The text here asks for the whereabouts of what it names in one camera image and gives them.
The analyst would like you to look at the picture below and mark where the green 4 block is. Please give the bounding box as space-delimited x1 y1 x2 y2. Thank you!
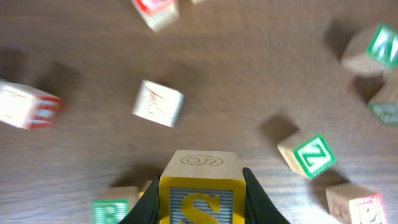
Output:
368 79 397 126

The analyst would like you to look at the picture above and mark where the green A block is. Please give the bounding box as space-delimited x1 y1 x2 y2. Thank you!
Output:
341 23 397 76

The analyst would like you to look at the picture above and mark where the green Z block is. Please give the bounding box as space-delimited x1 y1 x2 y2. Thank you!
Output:
277 130 336 180

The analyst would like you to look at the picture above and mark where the plain wooden block centre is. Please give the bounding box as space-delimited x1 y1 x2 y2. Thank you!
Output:
132 80 184 128

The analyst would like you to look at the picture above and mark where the plain wooden block by X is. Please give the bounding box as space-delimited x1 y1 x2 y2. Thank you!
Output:
191 0 211 4

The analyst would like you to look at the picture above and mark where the wooden block red side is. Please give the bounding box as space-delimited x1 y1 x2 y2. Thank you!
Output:
1 80 62 129

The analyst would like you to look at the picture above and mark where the red Q block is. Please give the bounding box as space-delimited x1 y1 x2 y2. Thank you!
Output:
131 0 179 32

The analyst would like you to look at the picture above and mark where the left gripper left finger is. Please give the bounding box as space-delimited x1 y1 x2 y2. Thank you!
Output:
119 175 160 224

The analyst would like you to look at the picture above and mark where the red E block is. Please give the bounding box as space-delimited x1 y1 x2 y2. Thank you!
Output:
326 183 388 224

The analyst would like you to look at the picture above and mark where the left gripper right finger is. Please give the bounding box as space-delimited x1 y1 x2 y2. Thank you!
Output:
243 167 290 224

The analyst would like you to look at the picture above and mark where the green R block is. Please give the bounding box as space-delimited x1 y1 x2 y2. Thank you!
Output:
91 186 139 224

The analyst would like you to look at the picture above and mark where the yellow S block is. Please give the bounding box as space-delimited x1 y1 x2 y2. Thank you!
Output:
159 150 246 223

